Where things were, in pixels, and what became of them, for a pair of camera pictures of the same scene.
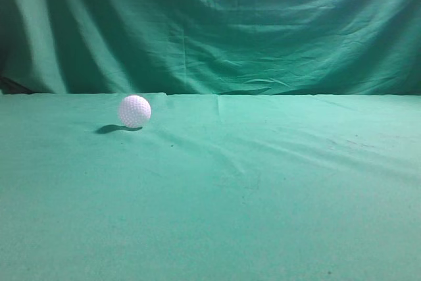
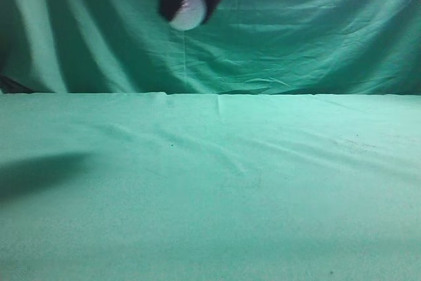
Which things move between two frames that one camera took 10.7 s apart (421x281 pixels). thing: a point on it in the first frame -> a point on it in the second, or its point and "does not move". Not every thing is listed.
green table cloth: (213, 187) does not move
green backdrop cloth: (216, 29) does not move
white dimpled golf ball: (135, 111) -> (191, 13)
